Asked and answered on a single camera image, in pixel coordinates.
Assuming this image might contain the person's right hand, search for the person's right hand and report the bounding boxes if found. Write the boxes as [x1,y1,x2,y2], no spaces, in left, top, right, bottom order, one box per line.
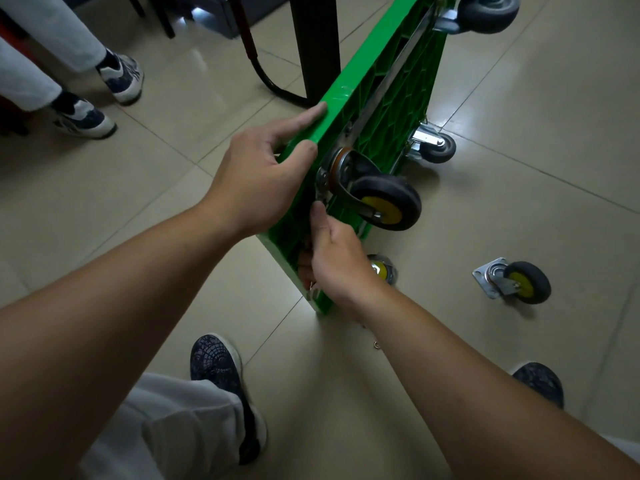
[297,200,389,321]

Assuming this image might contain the person's left hand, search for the person's left hand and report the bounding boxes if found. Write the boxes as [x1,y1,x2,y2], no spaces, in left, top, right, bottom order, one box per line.
[199,102,329,241]

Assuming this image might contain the silver wrench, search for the silver wrench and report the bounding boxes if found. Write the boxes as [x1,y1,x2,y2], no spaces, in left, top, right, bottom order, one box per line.
[305,187,331,301]

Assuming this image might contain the green platform trolley deck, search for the green platform trolley deck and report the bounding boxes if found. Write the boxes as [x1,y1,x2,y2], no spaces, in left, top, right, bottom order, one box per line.
[227,0,459,315]

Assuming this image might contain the person's right forearm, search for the person's right forearm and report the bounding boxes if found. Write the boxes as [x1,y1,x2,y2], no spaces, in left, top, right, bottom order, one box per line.
[357,287,640,480]

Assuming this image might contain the person's left forearm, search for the person's left forearm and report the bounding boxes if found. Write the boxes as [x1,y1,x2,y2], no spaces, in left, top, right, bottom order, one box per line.
[0,204,236,480]

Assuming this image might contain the person's dark shoe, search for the person's dark shoe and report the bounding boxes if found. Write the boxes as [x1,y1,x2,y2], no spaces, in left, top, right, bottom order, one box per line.
[189,333,269,467]
[509,362,565,411]

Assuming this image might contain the person's light trousers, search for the person's light trousers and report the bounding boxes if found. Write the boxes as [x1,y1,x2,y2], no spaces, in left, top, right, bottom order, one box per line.
[75,372,640,480]

